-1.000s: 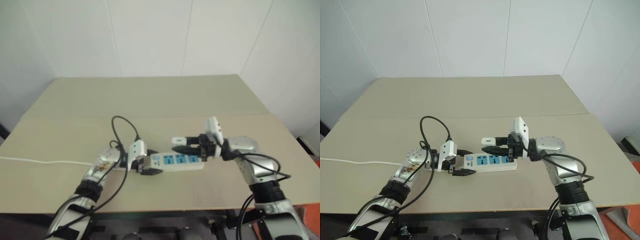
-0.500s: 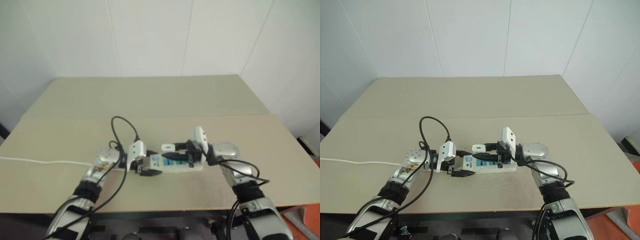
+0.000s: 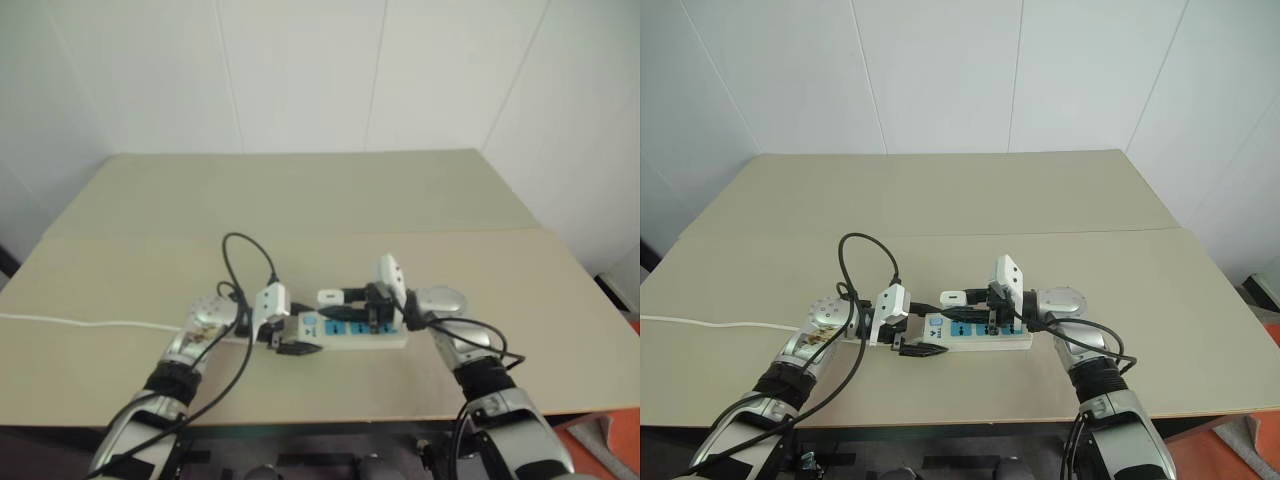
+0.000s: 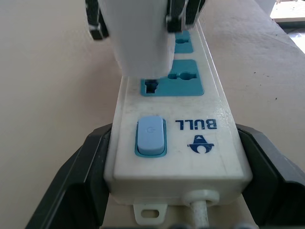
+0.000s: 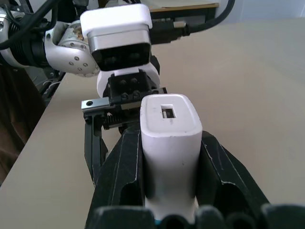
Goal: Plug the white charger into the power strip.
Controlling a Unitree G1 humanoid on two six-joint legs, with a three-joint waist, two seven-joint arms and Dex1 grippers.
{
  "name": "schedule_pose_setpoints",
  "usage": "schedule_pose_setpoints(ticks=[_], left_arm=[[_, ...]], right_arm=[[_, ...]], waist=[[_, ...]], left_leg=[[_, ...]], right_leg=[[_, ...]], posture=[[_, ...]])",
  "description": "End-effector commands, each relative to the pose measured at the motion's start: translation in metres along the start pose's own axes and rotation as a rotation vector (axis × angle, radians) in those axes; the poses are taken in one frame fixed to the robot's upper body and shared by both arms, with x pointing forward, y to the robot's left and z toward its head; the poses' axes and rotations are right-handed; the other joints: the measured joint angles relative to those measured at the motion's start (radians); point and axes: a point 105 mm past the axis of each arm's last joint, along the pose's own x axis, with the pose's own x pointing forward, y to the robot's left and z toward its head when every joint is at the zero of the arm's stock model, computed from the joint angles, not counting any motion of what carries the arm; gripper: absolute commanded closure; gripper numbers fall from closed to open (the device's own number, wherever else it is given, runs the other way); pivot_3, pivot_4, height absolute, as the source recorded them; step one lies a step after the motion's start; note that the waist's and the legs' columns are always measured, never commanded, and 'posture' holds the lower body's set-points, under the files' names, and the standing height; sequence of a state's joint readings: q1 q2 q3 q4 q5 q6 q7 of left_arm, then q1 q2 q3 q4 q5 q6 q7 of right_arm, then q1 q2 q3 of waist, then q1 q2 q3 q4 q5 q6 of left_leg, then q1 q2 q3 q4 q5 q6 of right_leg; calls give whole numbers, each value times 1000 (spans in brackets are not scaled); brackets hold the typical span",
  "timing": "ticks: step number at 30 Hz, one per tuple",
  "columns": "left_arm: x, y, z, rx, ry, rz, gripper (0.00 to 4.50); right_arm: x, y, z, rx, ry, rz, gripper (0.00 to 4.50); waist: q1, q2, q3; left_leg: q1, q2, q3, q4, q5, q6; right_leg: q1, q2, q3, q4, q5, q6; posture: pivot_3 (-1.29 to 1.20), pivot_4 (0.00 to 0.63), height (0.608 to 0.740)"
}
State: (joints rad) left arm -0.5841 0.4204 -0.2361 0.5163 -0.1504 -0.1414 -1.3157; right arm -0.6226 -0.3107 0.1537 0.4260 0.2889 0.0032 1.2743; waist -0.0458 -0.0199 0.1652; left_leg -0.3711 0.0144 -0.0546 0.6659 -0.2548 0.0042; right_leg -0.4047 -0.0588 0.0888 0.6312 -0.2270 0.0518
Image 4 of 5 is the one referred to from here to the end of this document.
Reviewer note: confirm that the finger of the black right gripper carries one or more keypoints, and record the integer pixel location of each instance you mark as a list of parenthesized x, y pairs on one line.
[(183, 14), (96, 21)]

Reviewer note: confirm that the white power strip blue sockets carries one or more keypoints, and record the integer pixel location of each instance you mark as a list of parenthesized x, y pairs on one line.
[(190, 157)]

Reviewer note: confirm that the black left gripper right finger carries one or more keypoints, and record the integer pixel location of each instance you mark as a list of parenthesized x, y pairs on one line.
[(274, 186)]

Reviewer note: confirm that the white charger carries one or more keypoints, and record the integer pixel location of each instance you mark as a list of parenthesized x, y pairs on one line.
[(140, 35)]

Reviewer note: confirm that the pale wooden board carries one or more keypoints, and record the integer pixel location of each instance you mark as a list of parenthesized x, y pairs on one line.
[(289, 10)]

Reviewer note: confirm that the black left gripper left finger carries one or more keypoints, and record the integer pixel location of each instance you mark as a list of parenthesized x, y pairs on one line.
[(78, 181)]

